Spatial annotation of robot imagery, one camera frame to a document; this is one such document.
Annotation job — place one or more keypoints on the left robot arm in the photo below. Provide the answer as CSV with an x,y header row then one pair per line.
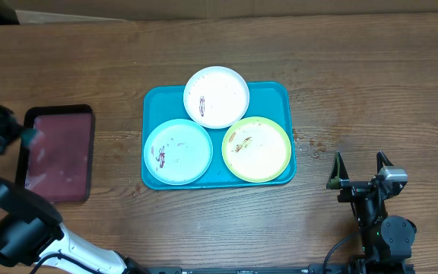
x,y
32,230

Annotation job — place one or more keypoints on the black tray with maroon liquid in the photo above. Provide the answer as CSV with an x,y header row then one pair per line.
x,y
58,165

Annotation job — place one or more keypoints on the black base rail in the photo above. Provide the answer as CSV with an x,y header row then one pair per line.
x,y
315,268

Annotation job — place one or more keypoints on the teal plastic serving tray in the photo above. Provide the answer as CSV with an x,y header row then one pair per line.
x,y
267,99

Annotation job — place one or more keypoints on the yellow-green dirty plate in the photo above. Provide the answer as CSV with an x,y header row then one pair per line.
x,y
256,149

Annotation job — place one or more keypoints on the light blue dirty plate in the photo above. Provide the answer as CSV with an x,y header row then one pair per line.
x,y
178,152

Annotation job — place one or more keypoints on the white plate with red stain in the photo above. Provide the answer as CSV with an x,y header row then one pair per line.
x,y
216,97

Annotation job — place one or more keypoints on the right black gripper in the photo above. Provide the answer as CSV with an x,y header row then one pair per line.
x,y
353,189

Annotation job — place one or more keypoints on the green and pink sponge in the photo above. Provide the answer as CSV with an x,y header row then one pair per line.
x,y
31,138

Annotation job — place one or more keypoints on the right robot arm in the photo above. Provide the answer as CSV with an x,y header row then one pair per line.
x,y
386,239

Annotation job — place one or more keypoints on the brown cardboard backdrop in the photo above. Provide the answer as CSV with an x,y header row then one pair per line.
x,y
207,9

